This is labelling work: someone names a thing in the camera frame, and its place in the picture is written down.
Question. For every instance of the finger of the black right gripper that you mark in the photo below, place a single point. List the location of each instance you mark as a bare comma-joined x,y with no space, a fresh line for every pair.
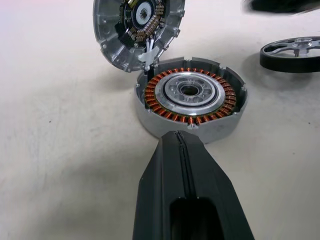
282,5

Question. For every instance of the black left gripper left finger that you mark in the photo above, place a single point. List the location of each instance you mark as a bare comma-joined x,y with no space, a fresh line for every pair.
155,190

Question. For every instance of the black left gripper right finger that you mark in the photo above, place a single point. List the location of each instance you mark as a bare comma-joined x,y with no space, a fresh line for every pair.
215,180

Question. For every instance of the black spoked rotor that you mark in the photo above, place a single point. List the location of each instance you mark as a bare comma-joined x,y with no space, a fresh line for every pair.
275,63

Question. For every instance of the silver motor lid circuit board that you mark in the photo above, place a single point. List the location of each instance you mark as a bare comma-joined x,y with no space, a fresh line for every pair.
110,32

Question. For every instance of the silver motor housing copper windings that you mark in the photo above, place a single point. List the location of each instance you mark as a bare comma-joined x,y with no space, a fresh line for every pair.
172,100

